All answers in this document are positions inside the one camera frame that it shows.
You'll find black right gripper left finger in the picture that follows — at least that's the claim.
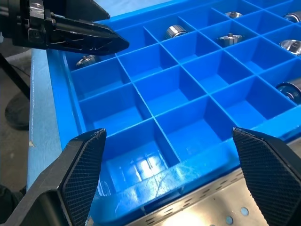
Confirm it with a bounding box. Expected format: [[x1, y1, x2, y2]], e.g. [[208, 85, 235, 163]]
[[0, 128, 107, 226]]

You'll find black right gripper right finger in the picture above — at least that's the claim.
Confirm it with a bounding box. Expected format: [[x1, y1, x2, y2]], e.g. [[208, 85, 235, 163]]
[[232, 127, 301, 226]]

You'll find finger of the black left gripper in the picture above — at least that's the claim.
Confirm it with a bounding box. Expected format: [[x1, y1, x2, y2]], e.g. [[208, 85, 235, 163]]
[[44, 0, 111, 23], [47, 13, 130, 56]]

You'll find perforated steel tray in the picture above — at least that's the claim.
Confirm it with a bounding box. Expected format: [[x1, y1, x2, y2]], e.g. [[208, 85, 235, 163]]
[[131, 135, 301, 226]]

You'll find blue plastic compartment tray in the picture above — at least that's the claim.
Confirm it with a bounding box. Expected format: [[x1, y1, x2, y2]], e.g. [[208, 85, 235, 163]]
[[47, 0, 301, 216]]

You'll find metal roller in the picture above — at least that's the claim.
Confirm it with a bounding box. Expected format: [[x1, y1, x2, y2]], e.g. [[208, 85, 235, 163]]
[[163, 24, 188, 40], [216, 33, 243, 47], [75, 54, 99, 68], [279, 39, 301, 55], [224, 11, 244, 19], [275, 81, 301, 105], [283, 13, 301, 23]]

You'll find black table leg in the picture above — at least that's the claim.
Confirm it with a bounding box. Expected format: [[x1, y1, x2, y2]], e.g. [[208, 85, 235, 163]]
[[0, 53, 31, 99]]

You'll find dark rounded foot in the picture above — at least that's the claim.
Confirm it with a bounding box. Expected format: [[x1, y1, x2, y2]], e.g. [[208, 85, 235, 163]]
[[4, 94, 31, 130]]

